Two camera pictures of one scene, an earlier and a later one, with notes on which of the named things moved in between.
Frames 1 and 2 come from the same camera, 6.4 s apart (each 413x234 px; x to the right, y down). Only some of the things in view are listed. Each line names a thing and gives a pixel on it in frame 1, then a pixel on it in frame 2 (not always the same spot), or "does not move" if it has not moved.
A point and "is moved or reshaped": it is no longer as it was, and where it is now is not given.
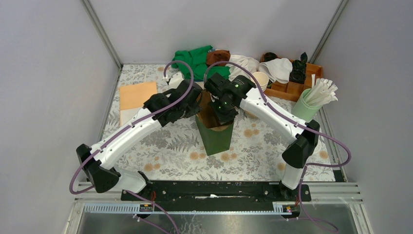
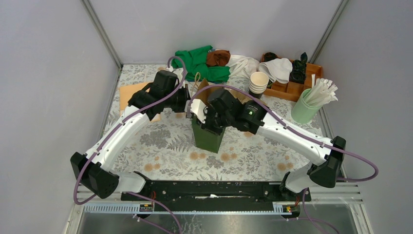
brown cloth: x=216 y=56 does not move
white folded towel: x=278 y=69 does not move
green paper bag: x=217 y=138 is moved or reshaped
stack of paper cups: x=262 y=78 does not move
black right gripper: x=224 y=120 -> x=207 y=111
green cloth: x=197 y=59 does not move
